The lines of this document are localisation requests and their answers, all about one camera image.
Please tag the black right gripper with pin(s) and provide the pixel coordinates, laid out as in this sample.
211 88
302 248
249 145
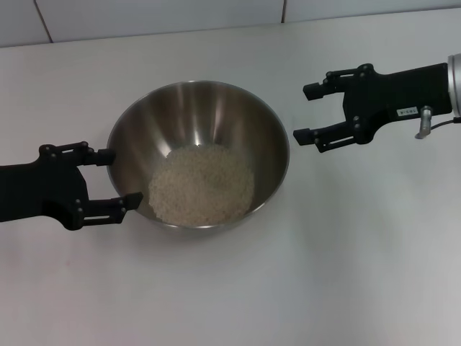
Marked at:
396 93

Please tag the stainless steel mixing bowl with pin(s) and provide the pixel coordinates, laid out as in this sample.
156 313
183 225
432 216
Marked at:
201 119

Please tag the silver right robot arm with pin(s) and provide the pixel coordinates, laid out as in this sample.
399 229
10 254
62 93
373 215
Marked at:
455 83

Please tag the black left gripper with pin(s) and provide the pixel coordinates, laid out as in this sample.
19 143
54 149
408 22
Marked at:
43 191

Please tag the white rice grains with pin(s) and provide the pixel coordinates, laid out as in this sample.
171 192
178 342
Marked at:
201 187

